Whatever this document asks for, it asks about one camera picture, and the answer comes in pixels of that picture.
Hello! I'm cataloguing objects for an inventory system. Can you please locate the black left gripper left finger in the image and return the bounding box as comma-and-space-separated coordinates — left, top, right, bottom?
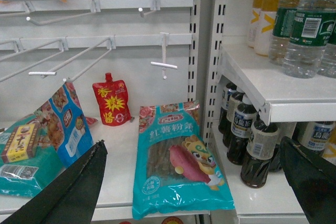
2, 140, 108, 223

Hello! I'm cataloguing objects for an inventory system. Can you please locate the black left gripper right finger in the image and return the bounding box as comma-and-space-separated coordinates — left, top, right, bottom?
280, 136, 335, 223

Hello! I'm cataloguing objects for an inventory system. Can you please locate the white shelf board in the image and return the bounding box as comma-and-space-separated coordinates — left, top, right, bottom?
217, 44, 335, 123

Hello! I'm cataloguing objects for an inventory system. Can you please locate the water bottle green label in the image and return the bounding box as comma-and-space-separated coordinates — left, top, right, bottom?
268, 0, 300, 66
282, 0, 335, 79

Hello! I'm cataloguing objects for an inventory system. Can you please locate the teal bag with box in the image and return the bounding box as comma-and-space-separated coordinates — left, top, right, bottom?
1, 130, 63, 198

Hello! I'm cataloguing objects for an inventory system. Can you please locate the dark oolong tea bottle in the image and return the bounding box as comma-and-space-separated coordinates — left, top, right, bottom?
227, 94, 258, 165
240, 119, 279, 188
218, 82, 237, 134

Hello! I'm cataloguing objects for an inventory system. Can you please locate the blue snack bag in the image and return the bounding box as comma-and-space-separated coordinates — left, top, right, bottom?
34, 82, 94, 168

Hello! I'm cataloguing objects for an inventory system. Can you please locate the teal sweet potato noodle bag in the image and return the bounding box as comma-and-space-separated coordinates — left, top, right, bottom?
132, 101, 234, 220

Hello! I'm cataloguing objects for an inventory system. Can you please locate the red sauce pouch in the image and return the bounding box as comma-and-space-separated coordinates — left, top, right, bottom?
92, 72, 131, 126

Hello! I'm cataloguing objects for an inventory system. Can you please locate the white peg hook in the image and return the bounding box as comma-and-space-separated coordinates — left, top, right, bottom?
150, 32, 178, 80

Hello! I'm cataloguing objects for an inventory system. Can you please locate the yellow white drink bottle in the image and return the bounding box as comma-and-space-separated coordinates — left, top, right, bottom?
254, 0, 279, 57

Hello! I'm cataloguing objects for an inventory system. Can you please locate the white perforated upright post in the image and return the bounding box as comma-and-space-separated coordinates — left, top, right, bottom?
187, 0, 226, 141

